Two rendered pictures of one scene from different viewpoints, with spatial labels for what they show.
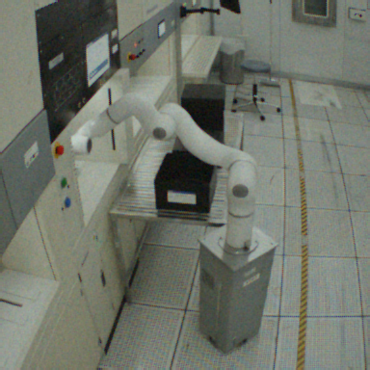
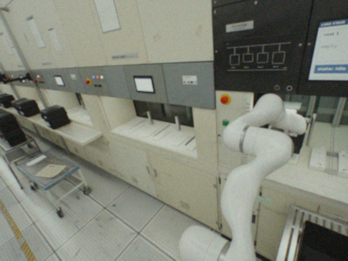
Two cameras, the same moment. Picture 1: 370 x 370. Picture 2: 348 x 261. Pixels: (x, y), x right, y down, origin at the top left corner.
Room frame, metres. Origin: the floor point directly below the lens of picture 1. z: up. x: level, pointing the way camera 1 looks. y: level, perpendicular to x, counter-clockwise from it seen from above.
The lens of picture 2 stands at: (1.70, -0.53, 1.73)
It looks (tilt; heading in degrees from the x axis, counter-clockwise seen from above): 28 degrees down; 121
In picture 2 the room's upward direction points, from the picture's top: 10 degrees counter-clockwise
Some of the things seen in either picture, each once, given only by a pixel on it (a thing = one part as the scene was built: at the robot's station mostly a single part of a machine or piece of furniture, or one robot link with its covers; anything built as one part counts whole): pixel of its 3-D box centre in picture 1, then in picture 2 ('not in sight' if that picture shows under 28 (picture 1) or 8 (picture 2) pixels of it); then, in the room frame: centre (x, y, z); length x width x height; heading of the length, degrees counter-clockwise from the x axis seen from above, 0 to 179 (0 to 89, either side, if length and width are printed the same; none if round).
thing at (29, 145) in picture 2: not in sight; (19, 148); (-2.44, 0.72, 0.24); 0.94 x 0.53 x 0.48; 168
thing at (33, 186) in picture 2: not in sight; (55, 177); (-0.79, 0.37, 0.24); 0.97 x 0.52 x 0.48; 171
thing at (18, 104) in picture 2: not in sight; (28, 107); (-2.15, 1.07, 0.93); 0.30 x 0.28 x 0.26; 172
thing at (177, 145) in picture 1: (199, 145); not in sight; (2.42, -0.09, 0.83); 0.29 x 0.29 x 0.13; 81
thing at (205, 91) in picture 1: (204, 107); not in sight; (2.85, -0.15, 0.89); 0.29 x 0.29 x 0.25; 83
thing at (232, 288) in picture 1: (233, 294); not in sight; (1.60, -0.24, 0.38); 0.28 x 0.28 x 0.76; 34
